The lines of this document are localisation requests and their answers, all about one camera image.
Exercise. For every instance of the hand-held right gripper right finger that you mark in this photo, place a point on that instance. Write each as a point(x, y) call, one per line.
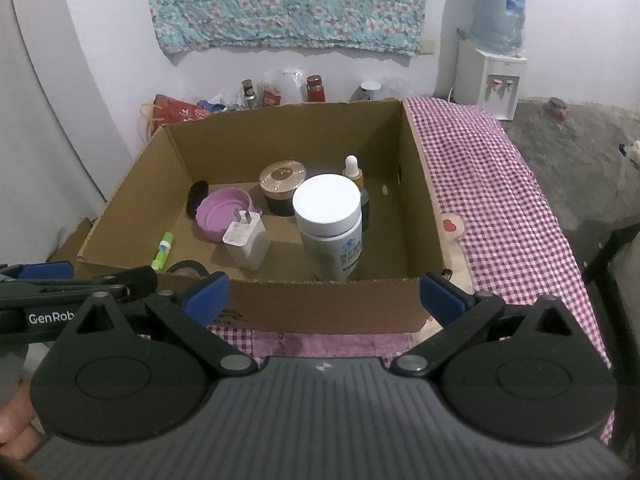
point(440, 295)

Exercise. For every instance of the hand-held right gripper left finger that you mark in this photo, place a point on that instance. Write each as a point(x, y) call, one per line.
point(207, 295)

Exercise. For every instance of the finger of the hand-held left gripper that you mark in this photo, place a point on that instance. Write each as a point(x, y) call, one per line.
point(50, 270)
point(100, 282)

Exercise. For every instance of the black tape roll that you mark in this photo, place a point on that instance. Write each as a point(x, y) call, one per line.
point(190, 266)

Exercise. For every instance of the green glue stick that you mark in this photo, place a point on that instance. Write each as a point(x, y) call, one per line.
point(162, 252)

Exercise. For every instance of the white charger plug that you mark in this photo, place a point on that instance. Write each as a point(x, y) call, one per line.
point(247, 245)

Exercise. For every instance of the purple round ashtray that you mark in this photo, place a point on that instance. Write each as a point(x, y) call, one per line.
point(215, 215)

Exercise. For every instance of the black oval case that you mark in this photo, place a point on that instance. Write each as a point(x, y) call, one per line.
point(196, 200)

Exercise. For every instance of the brown cardboard box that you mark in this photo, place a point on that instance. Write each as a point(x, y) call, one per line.
point(325, 305)

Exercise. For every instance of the gold lid cosmetic jar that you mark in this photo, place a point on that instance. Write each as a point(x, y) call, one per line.
point(282, 180)

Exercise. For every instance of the green dropper bottle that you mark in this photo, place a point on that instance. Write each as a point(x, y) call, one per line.
point(351, 167)

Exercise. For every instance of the person's left hand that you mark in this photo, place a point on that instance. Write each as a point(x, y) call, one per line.
point(15, 425)

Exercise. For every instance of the flat cardboard piece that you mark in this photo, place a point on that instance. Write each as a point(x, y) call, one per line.
point(70, 242)

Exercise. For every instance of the purple checkered bed sheet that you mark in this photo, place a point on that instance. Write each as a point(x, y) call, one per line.
point(500, 185)

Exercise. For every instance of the red gift bag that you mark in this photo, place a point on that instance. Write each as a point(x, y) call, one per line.
point(170, 110)

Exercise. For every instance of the blue plastic bag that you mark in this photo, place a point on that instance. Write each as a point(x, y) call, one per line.
point(210, 106)

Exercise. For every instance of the metal bottle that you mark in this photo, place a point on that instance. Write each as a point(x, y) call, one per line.
point(249, 94)

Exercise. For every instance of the white water dispenser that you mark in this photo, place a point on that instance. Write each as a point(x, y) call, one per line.
point(495, 95)

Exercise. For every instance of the white lid jar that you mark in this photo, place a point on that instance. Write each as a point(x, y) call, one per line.
point(371, 90)

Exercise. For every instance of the small dark red object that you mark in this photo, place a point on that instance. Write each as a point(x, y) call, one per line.
point(557, 108)

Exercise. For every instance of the red jar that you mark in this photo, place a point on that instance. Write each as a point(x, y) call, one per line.
point(315, 89)

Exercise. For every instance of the blue water jug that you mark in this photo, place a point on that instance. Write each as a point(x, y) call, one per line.
point(497, 5)

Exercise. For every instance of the blue floral cloth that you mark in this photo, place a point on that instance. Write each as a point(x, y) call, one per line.
point(290, 5)

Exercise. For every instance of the black chair frame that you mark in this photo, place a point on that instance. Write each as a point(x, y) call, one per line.
point(607, 255)

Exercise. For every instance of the wall outlet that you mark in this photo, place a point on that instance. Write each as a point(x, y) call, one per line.
point(427, 46)

